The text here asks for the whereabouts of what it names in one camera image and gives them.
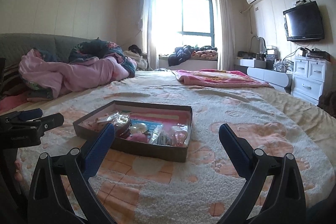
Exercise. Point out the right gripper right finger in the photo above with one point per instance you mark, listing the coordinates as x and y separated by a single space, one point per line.
238 150

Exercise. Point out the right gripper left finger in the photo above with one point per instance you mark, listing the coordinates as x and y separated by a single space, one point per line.
93 152

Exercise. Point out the maroon oval hair clip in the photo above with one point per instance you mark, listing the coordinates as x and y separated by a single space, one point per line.
121 128

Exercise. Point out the beige peach patterned bed blanket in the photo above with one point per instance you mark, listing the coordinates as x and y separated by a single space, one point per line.
137 189

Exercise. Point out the pink quilt bundle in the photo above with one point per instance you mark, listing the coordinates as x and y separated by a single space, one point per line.
51 80

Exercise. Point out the blue booklet in tray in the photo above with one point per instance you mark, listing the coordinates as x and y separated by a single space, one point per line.
141 130

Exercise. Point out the clear plastic bag in tray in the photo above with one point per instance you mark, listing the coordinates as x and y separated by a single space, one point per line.
159 136

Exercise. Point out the dark shallow cardboard box tray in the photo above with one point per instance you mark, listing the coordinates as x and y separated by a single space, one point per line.
167 115

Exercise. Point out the white low desk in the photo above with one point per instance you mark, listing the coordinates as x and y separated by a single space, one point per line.
256 69

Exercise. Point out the grey green headboard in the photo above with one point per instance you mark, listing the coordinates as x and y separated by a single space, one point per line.
14 46

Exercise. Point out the red pink folded blanket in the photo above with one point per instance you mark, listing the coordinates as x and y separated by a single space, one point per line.
218 79

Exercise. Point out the right white curtain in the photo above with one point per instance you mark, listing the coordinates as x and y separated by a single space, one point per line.
224 34

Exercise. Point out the white curtain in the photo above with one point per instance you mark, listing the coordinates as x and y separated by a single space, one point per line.
147 21
224 34

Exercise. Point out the white drawer cabinet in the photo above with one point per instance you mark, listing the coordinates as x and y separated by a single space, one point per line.
311 79

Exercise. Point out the dark floral duvet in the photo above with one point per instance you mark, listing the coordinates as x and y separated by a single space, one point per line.
101 49

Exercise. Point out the dark clothes pile on sill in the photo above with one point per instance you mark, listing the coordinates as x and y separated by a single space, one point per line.
182 54

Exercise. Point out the left white curtain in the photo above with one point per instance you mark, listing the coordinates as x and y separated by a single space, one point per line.
147 21

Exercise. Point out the black wall television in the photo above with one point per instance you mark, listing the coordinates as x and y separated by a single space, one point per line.
303 23

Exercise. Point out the window with teal frame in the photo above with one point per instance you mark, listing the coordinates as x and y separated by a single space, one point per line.
180 23

